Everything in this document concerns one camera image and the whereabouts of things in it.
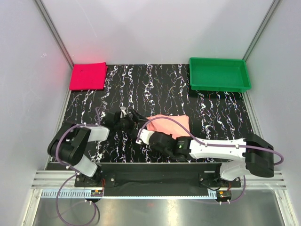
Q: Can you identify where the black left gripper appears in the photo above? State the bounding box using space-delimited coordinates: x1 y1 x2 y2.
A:
115 108 150 139

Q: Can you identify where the peach t shirt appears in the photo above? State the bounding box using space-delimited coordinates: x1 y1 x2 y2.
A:
146 115 190 139

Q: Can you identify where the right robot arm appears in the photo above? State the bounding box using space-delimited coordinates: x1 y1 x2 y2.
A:
136 129 274 187

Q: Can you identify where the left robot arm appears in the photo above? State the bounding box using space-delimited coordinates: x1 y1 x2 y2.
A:
47 107 148 187

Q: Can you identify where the folded magenta t shirt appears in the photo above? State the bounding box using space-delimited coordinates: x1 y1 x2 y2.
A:
69 62 108 91

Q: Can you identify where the right controller board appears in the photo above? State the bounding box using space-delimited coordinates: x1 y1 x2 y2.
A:
216 190 232 204

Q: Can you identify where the controller board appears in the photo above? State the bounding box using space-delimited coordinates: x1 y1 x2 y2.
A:
216 190 232 204
90 190 103 198

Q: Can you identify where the green plastic tray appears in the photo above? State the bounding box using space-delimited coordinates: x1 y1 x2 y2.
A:
189 57 252 93

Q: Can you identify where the left controller board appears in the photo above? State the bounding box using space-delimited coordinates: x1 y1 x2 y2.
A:
90 190 103 198

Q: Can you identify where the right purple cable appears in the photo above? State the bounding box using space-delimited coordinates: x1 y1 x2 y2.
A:
137 117 284 204

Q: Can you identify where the purple cable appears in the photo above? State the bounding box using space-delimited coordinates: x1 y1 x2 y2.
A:
55 107 104 224
137 117 284 204

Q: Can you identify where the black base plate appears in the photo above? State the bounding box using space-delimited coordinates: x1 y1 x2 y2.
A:
75 163 241 194

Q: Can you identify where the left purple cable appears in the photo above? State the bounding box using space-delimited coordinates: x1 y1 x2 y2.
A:
55 107 104 224

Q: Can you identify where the white slotted cable duct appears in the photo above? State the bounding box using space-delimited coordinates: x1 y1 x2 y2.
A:
41 189 217 200

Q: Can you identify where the aluminium front rail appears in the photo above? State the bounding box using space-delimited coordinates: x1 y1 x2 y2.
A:
32 170 286 190

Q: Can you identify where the left aluminium corner post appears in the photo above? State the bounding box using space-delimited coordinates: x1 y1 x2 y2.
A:
33 0 74 69

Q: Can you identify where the aluminium corner post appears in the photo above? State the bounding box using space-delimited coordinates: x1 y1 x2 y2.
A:
33 0 74 69
242 0 282 62

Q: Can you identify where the right aluminium corner post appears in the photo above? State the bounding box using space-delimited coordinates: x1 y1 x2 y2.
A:
242 0 282 62

